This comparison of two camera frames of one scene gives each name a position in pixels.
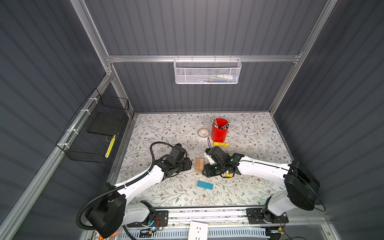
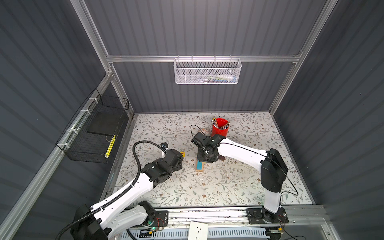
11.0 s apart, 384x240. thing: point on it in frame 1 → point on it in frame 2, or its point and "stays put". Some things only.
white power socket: [198, 231] stays put
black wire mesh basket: [91, 135] stays put
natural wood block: [200, 164] stays put
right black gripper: [207, 172] → [211, 159]
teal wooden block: [204, 185] → [199, 165]
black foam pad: [105, 123] stays put
